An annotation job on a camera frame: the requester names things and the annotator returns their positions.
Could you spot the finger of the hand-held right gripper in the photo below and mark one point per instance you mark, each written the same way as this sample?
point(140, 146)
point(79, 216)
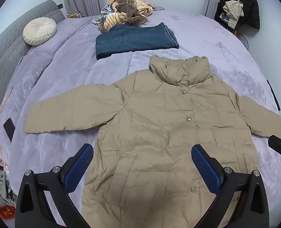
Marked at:
point(279, 148)

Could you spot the red packet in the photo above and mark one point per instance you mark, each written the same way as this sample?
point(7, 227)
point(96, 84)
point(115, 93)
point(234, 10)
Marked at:
point(5, 211)

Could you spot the grey padded headboard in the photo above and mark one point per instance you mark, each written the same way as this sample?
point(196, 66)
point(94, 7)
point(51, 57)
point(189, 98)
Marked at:
point(14, 35)

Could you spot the folded blue jeans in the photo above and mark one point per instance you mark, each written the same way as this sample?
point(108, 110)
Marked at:
point(135, 40)

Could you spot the black phone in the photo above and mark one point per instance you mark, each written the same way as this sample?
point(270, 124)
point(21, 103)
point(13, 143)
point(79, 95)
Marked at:
point(9, 129)

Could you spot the cream puffer vest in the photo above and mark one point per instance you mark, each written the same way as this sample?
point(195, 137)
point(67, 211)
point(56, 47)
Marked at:
point(234, 11)

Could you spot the colourful printed cloth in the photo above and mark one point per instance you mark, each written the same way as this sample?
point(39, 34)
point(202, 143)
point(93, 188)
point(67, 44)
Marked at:
point(102, 16)

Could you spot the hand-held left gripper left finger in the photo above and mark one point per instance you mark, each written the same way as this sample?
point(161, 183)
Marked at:
point(80, 165)

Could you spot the round cream pillow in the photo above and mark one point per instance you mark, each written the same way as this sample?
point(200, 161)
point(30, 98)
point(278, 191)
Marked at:
point(39, 31)

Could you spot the purple fleece blanket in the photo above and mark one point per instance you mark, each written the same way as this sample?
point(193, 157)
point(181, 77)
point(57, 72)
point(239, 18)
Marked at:
point(216, 42)

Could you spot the tan striped clothes pile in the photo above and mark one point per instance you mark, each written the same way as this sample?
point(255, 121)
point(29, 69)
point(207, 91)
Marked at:
point(128, 9)

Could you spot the small printed box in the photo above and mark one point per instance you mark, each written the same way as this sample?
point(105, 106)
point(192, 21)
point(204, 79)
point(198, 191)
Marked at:
point(223, 16)

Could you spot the black hanging coat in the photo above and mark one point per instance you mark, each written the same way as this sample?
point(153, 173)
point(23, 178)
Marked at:
point(250, 7)

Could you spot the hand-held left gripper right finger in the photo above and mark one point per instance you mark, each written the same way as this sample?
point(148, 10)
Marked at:
point(205, 167)

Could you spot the beige puffer jacket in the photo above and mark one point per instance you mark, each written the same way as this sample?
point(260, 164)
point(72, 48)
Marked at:
point(154, 133)

